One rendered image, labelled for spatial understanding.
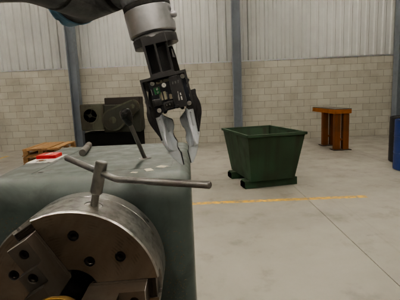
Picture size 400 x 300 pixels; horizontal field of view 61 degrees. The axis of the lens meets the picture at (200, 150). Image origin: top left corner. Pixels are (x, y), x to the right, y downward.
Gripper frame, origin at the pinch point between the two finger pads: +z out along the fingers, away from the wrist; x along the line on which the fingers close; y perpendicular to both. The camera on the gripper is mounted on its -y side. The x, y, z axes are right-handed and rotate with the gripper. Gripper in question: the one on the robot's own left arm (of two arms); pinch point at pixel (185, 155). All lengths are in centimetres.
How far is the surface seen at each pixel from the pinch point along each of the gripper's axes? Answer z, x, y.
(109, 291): 19.2, -18.4, 3.9
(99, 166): -1.5, -15.8, -2.7
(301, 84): 33, 345, -980
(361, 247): 160, 123, -229
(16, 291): 16.7, -35.7, 0.7
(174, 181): 2.6, -2.5, 6.5
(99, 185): 2.0, -17.0, -2.8
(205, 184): 3.4, 2.2, 9.8
